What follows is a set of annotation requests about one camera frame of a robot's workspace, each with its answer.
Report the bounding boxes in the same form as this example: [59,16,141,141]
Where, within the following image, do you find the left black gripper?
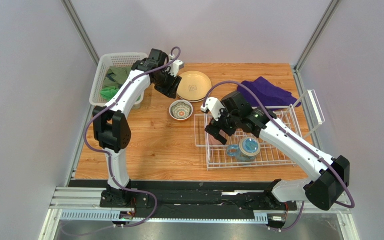
[153,68,182,100]

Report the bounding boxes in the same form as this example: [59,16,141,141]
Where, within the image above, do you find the yellow bear plate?
[177,71,213,100]

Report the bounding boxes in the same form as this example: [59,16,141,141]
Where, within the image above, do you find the white patterned small bowl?
[168,100,194,121]

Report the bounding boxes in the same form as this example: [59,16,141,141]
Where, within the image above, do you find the white plate green red rim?
[183,94,208,103]

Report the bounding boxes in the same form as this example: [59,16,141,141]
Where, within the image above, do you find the blue glass mug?
[226,137,261,163]

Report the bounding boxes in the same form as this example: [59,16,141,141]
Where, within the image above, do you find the pink cup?
[208,135,223,146]

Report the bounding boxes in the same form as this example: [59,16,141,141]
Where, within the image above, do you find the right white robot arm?
[200,91,350,211]

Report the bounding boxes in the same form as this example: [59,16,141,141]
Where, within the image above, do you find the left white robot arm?
[92,49,184,208]

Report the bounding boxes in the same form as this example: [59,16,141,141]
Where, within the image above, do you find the white plastic basket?
[89,52,149,107]

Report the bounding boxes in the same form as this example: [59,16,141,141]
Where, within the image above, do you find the olive green cloth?
[102,66,132,90]

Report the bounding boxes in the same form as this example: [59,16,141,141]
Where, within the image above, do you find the bright green cloth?
[99,86,119,101]

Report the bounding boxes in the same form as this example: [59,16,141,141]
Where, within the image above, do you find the purple cloth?
[241,76,298,108]

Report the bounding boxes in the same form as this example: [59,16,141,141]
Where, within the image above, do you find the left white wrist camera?
[166,60,185,77]

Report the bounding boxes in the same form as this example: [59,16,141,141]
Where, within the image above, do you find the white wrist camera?
[166,60,185,77]
[200,97,226,122]

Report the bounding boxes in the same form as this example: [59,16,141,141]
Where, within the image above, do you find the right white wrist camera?
[200,97,226,122]

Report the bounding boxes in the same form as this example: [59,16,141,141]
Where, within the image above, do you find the white wire dish rack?
[194,113,297,170]

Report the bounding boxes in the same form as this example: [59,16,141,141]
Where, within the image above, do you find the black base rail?
[68,180,304,221]

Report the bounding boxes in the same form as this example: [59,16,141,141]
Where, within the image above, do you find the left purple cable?
[58,46,182,234]

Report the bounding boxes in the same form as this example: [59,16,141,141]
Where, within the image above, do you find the purple cable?
[58,46,182,234]
[202,80,356,233]

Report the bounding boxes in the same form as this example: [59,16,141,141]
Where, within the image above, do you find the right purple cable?
[202,80,356,233]

